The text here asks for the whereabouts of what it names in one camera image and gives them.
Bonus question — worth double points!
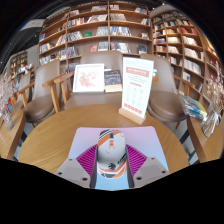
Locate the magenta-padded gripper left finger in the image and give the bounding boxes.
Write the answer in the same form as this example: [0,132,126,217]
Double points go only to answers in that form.
[54,143,98,189]

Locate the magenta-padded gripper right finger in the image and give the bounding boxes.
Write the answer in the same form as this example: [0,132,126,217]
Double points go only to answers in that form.
[125,143,172,189]

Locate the white and orange computer mouse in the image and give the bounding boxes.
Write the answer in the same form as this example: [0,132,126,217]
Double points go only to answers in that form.
[96,128,128,180]

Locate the pink-blue gradient mouse pad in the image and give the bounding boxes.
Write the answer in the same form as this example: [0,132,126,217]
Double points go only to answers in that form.
[67,125,170,192]

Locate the brown padded wooden armchair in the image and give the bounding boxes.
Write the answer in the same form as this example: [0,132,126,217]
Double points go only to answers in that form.
[43,49,134,109]
[139,53,196,129]
[18,59,74,129]

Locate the round wooden side table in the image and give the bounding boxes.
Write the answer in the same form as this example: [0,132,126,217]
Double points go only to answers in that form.
[0,108,27,161]
[186,114,224,164]

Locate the white sign on wooden base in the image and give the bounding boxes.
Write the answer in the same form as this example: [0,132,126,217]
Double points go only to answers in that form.
[118,56,155,126]

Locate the stack of colourful magazines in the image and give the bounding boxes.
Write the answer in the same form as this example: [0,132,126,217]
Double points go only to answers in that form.
[179,94,208,121]

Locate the white framed floral picture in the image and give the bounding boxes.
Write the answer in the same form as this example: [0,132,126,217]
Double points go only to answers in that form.
[72,63,106,94]

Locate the dark cover book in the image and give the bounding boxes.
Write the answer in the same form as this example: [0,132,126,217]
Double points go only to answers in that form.
[103,69,123,93]

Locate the distant wooden bookshelf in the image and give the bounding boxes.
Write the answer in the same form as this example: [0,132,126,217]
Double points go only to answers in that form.
[8,49,36,81]

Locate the angled wooden bookshelf with books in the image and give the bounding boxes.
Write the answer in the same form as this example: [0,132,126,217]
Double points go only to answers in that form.
[149,9,224,101]

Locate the wide wooden bookshelf with books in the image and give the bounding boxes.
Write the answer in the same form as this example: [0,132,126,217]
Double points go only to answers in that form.
[37,1,151,73]

